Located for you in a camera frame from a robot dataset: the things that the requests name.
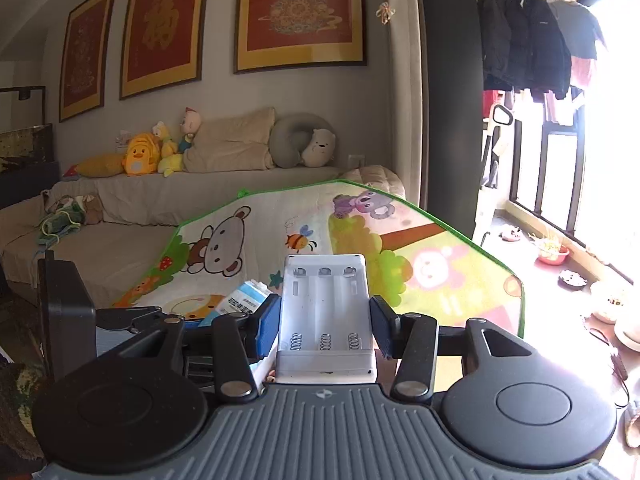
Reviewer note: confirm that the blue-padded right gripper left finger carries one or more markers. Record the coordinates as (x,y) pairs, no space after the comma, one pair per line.
(232,342)

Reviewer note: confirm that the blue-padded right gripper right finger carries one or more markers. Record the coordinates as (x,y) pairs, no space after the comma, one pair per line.
(416,341)

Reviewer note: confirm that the blue white tissue pack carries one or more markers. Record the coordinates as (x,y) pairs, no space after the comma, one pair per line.
(246,299)

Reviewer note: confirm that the white battery charger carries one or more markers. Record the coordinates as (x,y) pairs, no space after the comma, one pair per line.
(325,334)

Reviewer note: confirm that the green crumpled cloth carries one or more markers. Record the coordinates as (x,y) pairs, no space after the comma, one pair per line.
(67,216)

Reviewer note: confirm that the beige covered sofa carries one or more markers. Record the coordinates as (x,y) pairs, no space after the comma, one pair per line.
(140,215)

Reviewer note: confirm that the red bowl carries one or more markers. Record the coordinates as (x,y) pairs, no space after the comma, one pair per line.
(552,255)

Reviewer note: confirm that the small yellow plush toy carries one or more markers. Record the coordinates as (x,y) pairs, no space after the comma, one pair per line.
(171,160)

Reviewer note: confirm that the yellow duck plush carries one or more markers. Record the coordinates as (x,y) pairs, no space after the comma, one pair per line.
(142,155)

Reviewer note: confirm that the beige pillow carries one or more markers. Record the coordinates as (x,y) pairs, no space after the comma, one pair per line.
(232,144)

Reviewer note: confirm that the white bear plush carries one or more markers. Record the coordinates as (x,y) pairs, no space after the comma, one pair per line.
(320,149)

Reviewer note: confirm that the grey neck pillow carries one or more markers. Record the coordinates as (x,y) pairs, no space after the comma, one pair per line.
(290,135)

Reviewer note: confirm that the small doll plush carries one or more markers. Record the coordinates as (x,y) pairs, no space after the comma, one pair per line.
(189,126)

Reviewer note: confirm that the left framed red picture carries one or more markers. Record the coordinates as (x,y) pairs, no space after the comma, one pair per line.
(84,58)

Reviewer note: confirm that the framed red picture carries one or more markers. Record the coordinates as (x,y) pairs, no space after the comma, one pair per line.
(278,34)
(162,45)
(84,58)

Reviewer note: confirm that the middle framed red picture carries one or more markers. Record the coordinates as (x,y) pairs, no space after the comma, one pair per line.
(162,45)

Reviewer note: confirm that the hanging dark jacket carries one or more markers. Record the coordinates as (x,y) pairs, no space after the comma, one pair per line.
(535,45)

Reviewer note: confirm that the right framed red picture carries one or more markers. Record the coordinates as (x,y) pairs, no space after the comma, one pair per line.
(278,34)

